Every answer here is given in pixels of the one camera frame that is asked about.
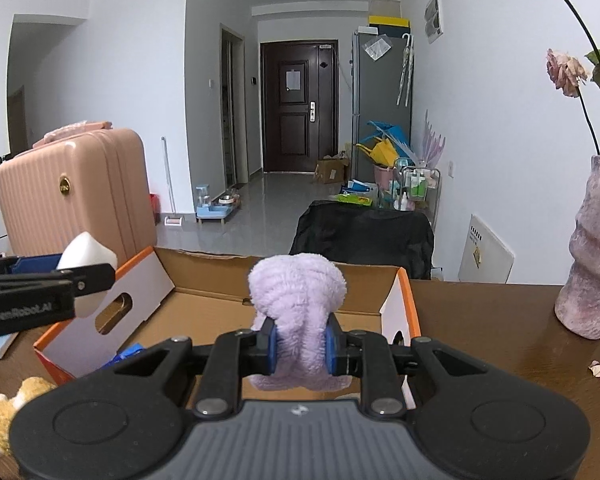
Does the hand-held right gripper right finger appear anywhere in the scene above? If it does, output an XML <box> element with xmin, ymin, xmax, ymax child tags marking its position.
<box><xmin>325</xmin><ymin>314</ymin><xmax>488</xmax><ymax>418</ymax></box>

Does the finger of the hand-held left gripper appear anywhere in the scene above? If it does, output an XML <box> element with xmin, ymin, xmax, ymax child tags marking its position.
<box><xmin>0</xmin><ymin>262</ymin><xmax>117</xmax><ymax>296</ymax></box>
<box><xmin>0</xmin><ymin>254</ymin><xmax>63</xmax><ymax>276</ymax></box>

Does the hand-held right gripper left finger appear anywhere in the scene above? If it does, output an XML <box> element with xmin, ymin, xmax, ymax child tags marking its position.
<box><xmin>112</xmin><ymin>317</ymin><xmax>278</xmax><ymax>418</ymax></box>

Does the white round sponge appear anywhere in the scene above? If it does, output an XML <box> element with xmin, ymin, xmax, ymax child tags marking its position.
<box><xmin>57</xmin><ymin>231</ymin><xmax>118</xmax><ymax>318</ymax></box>

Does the lavender fluffy towel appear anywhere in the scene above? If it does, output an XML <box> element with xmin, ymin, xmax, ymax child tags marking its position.
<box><xmin>247</xmin><ymin>254</ymin><xmax>353</xmax><ymax>393</ymax></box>

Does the cardboard box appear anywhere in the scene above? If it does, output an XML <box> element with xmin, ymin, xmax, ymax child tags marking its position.
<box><xmin>32</xmin><ymin>246</ymin><xmax>422</xmax><ymax>411</ymax></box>
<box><xmin>314</xmin><ymin>157</ymin><xmax>350</xmax><ymax>184</ymax></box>

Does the small blue tissue packet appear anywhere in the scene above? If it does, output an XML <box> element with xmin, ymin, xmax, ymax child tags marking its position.
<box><xmin>105</xmin><ymin>342</ymin><xmax>146</xmax><ymax>368</ymax></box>

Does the pink ribbed suitcase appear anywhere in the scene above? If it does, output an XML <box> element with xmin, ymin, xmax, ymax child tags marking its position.
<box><xmin>0</xmin><ymin>121</ymin><xmax>158</xmax><ymax>266</ymax></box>

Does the yellow and white plush toy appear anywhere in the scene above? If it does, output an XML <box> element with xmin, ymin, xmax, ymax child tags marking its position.
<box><xmin>0</xmin><ymin>376</ymin><xmax>58</xmax><ymax>458</ymax></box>

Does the brown room door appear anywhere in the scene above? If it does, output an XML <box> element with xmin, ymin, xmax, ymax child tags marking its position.
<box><xmin>7</xmin><ymin>85</ymin><xmax>28</xmax><ymax>153</ymax></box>

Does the white mop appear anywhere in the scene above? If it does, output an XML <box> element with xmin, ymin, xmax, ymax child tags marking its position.
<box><xmin>161</xmin><ymin>136</ymin><xmax>183</xmax><ymax>227</ymax></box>

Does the blue pet water feeder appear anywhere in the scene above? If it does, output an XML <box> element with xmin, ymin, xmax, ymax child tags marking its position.
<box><xmin>196</xmin><ymin>185</ymin><xmax>241</xmax><ymax>223</ymax></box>

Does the cardboard box on floor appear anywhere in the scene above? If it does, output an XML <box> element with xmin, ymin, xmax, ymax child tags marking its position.
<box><xmin>314</xmin><ymin>157</ymin><xmax>350</xmax><ymax>184</ymax></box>

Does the pink bucket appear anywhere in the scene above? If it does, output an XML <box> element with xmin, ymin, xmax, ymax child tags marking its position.
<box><xmin>373</xmin><ymin>162</ymin><xmax>398</xmax><ymax>196</ymax></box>

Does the white flat board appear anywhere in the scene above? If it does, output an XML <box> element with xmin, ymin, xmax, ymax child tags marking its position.
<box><xmin>457</xmin><ymin>214</ymin><xmax>515</xmax><ymax>283</ymax></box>

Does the dark brown entrance door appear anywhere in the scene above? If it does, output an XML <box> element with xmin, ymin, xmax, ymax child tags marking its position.
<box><xmin>260</xmin><ymin>40</ymin><xmax>340</xmax><ymax>175</ymax></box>

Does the purple feather decoration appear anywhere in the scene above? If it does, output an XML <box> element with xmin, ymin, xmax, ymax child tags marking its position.
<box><xmin>422</xmin><ymin>110</ymin><xmax>448</xmax><ymax>167</ymax></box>

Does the grey refrigerator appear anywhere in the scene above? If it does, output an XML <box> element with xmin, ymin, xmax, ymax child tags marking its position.
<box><xmin>351</xmin><ymin>30</ymin><xmax>412</xmax><ymax>183</ymax></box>

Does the mauve textured vase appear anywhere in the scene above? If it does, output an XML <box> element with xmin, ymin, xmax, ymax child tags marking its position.
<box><xmin>554</xmin><ymin>155</ymin><xmax>600</xmax><ymax>341</ymax></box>

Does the white folded umbrella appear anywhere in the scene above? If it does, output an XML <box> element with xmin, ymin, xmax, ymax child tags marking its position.
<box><xmin>396</xmin><ymin>33</ymin><xmax>413</xmax><ymax>107</ymax></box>

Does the clear plastic bag on refrigerator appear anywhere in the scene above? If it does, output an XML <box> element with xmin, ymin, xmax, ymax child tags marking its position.
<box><xmin>362</xmin><ymin>35</ymin><xmax>392</xmax><ymax>60</ymax></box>

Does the yellow and black box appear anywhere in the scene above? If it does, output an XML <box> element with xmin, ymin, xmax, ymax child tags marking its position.
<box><xmin>369</xmin><ymin>15</ymin><xmax>411</xmax><ymax>33</ymax></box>

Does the wire cart with bottles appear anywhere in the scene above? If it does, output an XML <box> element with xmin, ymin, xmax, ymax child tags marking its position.
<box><xmin>391</xmin><ymin>157</ymin><xmax>442</xmax><ymax>226</ymax></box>

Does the side doorway frame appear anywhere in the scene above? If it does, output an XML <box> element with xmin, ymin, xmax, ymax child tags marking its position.
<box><xmin>220</xmin><ymin>23</ymin><xmax>246</xmax><ymax>188</ymax></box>

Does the white electrical wall panel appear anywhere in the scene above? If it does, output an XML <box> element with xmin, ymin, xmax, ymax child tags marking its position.
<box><xmin>424</xmin><ymin>0</ymin><xmax>443</xmax><ymax>43</ymax></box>

